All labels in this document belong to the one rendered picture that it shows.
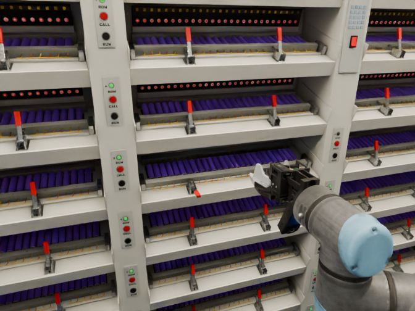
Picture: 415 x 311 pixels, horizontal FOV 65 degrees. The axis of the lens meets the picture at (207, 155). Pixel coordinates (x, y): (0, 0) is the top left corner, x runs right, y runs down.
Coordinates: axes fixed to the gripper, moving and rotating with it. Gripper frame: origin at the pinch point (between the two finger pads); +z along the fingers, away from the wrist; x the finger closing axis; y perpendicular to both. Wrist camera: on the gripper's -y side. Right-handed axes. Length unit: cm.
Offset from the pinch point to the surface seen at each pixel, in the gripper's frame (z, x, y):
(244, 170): 20.5, -3.7, -7.0
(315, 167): 18.5, -29.4, -8.6
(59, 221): 17, 53, -13
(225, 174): 20.6, 3.2, -7.4
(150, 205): 16.5, 28.0, -12.4
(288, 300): 20, -25, -67
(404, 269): 20, -86, -68
